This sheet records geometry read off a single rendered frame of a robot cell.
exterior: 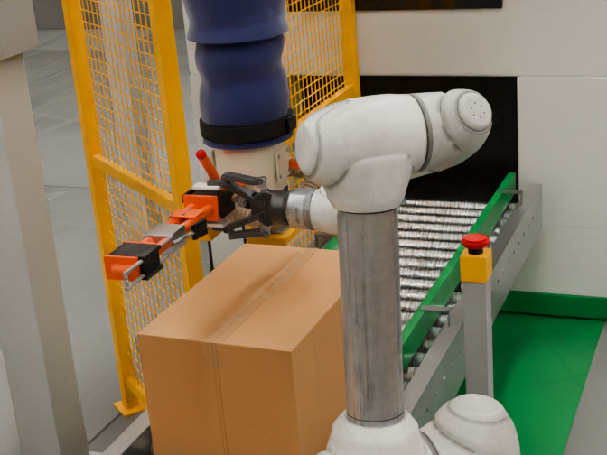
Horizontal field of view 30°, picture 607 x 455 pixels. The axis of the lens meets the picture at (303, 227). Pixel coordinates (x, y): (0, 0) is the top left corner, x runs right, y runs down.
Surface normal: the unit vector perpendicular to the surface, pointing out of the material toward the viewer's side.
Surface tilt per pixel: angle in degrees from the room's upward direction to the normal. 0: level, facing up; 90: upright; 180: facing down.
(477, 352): 90
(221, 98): 77
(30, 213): 90
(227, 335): 0
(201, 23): 102
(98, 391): 0
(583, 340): 0
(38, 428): 90
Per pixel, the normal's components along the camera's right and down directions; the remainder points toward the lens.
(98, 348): -0.08, -0.94
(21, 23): 0.93, 0.06
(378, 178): 0.32, 0.31
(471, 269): -0.36, 0.35
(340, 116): -0.07, -0.55
